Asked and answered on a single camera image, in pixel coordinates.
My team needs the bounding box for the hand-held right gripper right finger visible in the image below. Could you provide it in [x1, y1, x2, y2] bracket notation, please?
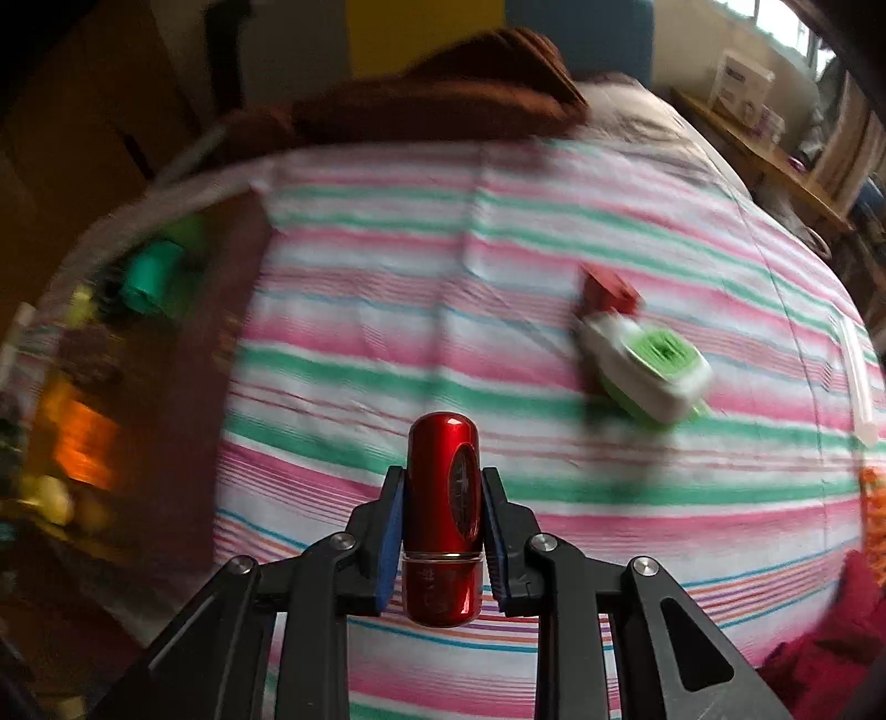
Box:
[481, 465, 794, 720]

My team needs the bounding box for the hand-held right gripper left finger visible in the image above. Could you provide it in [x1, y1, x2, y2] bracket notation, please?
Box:
[121, 465, 406, 720]

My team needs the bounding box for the red metallic cylinder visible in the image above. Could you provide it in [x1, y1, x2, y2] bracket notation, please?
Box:
[403, 412, 483, 628]

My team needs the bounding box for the orange plastic scoop piece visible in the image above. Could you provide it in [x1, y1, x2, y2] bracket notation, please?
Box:
[42, 394, 119, 489]

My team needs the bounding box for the teal green toy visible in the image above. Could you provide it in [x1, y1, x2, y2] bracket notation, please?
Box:
[121, 239, 184, 312]

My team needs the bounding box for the green white tape dispenser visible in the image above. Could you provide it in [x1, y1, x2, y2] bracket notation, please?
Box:
[578, 311, 714, 425]

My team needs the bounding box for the striped bed sheet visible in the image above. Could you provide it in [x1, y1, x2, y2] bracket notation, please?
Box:
[20, 138, 886, 720]

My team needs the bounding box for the red block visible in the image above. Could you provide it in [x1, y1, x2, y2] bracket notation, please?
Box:
[578, 263, 641, 320]

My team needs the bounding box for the yellow plastic toy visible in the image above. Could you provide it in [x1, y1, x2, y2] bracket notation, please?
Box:
[28, 474, 112, 534]

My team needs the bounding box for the red cloth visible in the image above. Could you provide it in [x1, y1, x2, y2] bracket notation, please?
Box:
[758, 550, 886, 720]

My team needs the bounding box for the orange toy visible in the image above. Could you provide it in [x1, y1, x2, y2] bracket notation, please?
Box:
[858, 467, 886, 517]

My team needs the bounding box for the white stick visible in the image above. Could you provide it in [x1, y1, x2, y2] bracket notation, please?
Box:
[837, 315, 883, 444]

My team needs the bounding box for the brown blanket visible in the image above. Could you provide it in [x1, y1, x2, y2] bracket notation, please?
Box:
[214, 28, 589, 150]

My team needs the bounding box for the wooden desk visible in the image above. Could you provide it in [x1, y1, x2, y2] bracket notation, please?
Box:
[668, 86, 856, 233]

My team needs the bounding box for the grey yellow blue headboard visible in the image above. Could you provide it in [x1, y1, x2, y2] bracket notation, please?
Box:
[235, 0, 655, 88]

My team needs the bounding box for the white box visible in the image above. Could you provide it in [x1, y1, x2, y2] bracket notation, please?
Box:
[709, 50, 776, 115]

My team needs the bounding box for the window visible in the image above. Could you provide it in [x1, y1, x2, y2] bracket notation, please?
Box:
[751, 0, 832, 63]

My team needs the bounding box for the white strap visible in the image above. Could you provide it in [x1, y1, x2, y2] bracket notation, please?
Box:
[162, 125, 229, 184]

